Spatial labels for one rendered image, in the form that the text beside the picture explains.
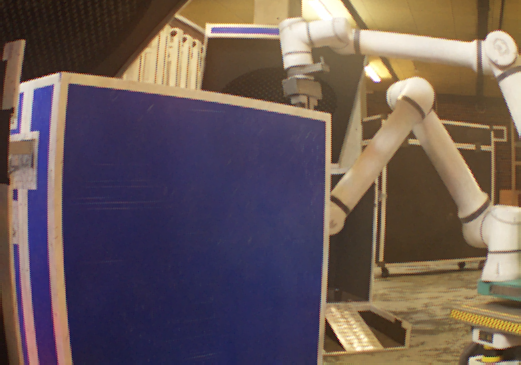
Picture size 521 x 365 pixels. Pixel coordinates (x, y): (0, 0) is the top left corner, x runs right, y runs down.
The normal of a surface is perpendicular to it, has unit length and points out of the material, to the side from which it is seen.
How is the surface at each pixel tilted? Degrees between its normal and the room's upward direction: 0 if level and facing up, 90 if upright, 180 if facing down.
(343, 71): 143
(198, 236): 90
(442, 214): 90
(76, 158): 90
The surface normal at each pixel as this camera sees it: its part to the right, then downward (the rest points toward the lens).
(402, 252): 0.28, -0.03
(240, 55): 0.07, 0.78
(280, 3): -0.24, -0.04
